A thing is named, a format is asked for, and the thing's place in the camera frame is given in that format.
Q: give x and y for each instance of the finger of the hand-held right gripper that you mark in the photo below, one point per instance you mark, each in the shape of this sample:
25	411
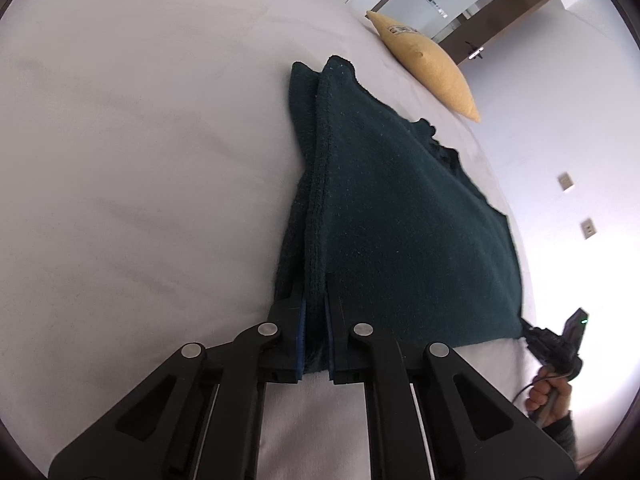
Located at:
540	340

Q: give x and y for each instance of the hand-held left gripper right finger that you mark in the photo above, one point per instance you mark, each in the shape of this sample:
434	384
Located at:
329	332

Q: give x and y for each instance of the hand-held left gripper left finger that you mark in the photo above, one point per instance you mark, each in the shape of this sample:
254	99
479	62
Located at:
300	332

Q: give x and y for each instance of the dark green towel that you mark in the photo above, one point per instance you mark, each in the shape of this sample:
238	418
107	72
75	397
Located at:
410	235

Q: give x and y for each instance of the person's right forearm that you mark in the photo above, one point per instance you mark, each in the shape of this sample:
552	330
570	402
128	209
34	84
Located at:
562	435

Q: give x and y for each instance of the person's right hand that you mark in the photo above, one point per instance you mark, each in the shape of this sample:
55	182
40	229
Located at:
564	397

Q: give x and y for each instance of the bed with white sheet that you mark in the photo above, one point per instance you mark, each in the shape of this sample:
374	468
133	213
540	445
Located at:
125	160

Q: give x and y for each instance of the yellow pillow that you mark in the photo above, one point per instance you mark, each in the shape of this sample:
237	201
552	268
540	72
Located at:
435	65

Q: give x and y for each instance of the brown door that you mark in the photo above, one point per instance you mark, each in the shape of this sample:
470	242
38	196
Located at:
515	10

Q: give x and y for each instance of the metal wall switch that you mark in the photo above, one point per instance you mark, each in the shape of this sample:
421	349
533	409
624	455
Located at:
566	181
588	229

